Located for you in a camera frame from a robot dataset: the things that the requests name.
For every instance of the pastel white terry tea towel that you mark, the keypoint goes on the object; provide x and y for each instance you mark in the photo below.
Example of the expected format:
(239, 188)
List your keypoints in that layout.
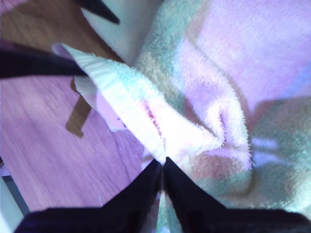
(218, 72)

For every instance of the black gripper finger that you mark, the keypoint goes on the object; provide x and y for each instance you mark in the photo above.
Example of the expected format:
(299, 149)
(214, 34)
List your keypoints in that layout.
(138, 206)
(192, 208)
(29, 60)
(99, 8)

